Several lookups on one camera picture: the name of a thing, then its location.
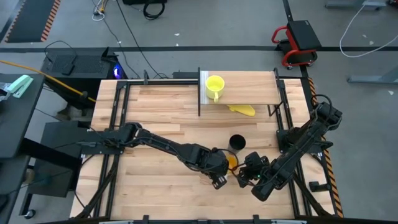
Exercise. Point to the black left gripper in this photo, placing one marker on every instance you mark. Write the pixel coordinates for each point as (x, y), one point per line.
(216, 163)

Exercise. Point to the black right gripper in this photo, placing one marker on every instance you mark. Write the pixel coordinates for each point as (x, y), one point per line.
(256, 163)

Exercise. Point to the black tumbler cup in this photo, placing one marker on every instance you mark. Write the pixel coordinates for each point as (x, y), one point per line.
(237, 143)

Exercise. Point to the yellow mug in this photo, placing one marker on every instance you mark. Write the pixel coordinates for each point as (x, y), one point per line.
(214, 85)

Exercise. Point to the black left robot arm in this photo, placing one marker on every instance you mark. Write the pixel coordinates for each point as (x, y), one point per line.
(161, 146)

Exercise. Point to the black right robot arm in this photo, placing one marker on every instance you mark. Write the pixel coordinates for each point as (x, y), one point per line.
(298, 146)

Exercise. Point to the yellow cloth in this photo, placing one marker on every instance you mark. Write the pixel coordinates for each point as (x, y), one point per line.
(242, 109)

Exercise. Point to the orange black hazard tape strip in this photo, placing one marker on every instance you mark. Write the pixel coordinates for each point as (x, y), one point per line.
(334, 193)

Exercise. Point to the red and black rolling stool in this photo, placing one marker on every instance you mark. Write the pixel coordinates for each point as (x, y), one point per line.
(300, 40)

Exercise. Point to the black computer tower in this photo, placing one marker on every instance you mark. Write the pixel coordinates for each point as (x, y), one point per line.
(87, 67)

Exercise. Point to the grey metal table foot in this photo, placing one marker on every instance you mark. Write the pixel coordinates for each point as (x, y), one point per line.
(373, 77)
(354, 3)

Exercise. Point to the black rolling cart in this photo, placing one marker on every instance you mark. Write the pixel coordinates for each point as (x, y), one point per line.
(53, 179)

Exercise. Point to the black side desk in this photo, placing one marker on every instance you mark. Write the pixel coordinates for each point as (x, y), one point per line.
(15, 118)

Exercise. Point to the mint green stapler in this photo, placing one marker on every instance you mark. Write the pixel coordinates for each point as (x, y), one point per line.
(20, 85)

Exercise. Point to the clear plastic item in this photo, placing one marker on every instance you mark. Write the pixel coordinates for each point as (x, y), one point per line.
(4, 91)

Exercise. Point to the black hazard-striped floor mat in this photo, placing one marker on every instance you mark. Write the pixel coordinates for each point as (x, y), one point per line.
(31, 20)

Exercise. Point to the black metal shelf frame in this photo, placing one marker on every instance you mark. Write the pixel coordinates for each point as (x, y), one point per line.
(199, 93)

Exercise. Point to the black aluminium table frame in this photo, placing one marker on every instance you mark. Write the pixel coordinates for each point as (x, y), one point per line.
(107, 186)

